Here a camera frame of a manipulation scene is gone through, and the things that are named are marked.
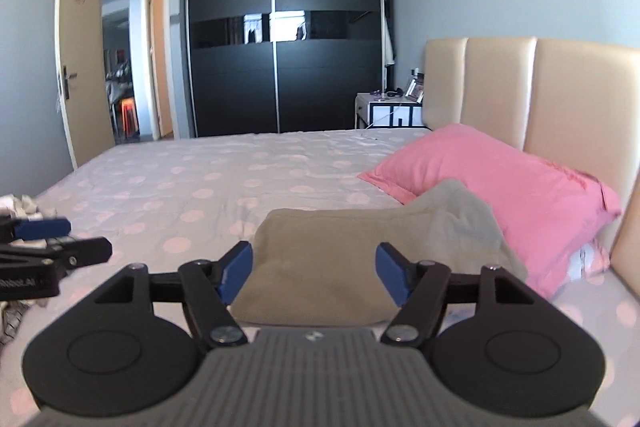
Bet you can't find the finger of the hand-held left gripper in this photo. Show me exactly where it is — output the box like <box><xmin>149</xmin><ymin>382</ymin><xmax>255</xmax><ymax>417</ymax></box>
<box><xmin>0</xmin><ymin>236</ymin><xmax>113</xmax><ymax>279</ymax></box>
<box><xmin>0</xmin><ymin>216</ymin><xmax>72</xmax><ymax>242</ymax></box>

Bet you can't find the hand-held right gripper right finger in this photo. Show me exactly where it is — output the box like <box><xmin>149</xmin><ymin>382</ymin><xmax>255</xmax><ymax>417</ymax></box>
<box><xmin>376</xmin><ymin>242</ymin><xmax>536</xmax><ymax>349</ymax></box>

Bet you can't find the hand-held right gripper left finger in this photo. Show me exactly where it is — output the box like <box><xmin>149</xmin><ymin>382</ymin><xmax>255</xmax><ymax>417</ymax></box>
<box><xmin>95</xmin><ymin>241</ymin><xmax>253</xmax><ymax>349</ymax></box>

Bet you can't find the taupe fleece jacket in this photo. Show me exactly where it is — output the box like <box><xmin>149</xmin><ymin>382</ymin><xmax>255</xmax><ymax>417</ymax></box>
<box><xmin>230</xmin><ymin>208</ymin><xmax>443</xmax><ymax>328</ymax></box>

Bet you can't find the dark patterned cloth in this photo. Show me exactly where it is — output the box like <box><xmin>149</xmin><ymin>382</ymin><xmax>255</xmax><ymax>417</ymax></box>
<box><xmin>0</xmin><ymin>299</ymin><xmax>36</xmax><ymax>343</ymax></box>

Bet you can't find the grey folded garment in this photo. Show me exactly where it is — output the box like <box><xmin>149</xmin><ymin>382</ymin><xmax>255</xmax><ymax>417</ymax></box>
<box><xmin>405</xmin><ymin>179</ymin><xmax>528</xmax><ymax>283</ymax></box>

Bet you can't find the polka dot bed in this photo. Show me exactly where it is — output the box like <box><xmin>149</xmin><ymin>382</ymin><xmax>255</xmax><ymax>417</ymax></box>
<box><xmin>0</xmin><ymin>127</ymin><xmax>640</xmax><ymax>427</ymax></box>

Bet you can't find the beige room door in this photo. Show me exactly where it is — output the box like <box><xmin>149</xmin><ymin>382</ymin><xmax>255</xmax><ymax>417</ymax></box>
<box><xmin>54</xmin><ymin>0</ymin><xmax>117</xmax><ymax>170</ymax></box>

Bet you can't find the pink pillow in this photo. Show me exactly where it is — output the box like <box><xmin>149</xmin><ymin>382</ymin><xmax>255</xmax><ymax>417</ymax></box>
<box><xmin>357</xmin><ymin>123</ymin><xmax>622</xmax><ymax>300</ymax></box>

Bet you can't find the orange stool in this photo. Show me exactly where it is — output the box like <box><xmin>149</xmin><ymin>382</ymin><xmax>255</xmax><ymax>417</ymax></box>
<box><xmin>117</xmin><ymin>99</ymin><xmax>137</xmax><ymax>132</ymax></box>

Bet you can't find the white black nightstand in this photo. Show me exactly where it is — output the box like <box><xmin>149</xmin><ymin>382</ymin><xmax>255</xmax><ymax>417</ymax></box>
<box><xmin>354</xmin><ymin>92</ymin><xmax>432</xmax><ymax>131</ymax></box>

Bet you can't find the black sliding wardrobe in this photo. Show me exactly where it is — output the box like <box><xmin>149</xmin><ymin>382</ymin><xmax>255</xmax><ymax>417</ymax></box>
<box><xmin>181</xmin><ymin>0</ymin><xmax>396</xmax><ymax>138</ymax></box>

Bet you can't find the wooden hallway door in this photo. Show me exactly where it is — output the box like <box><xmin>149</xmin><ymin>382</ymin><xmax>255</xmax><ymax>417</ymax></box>
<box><xmin>145</xmin><ymin>0</ymin><xmax>173</xmax><ymax>140</ymax></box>

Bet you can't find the white patterned pillow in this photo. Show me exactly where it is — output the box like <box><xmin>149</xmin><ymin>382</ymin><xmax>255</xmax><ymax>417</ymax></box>
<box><xmin>565</xmin><ymin>239</ymin><xmax>612</xmax><ymax>283</ymax></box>

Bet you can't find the cream padded headboard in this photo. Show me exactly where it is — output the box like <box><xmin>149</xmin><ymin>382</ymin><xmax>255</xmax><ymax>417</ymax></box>
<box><xmin>422</xmin><ymin>37</ymin><xmax>640</xmax><ymax>303</ymax></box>

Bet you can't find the metal door handle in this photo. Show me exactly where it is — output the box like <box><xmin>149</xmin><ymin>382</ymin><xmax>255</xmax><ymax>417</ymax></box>
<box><xmin>60</xmin><ymin>66</ymin><xmax>80</xmax><ymax>100</ymax></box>

